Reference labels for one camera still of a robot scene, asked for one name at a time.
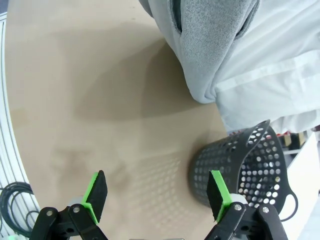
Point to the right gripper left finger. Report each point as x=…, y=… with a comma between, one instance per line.
x=97, y=195

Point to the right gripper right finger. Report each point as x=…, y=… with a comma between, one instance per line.
x=216, y=197

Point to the black perforated plastic basket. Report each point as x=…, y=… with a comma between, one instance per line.
x=220, y=160

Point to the grey shorts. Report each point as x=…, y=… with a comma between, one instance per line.
x=207, y=50

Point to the large white side table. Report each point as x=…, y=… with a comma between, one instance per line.
x=307, y=187

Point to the person in white shirt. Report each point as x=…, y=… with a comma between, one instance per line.
x=275, y=75

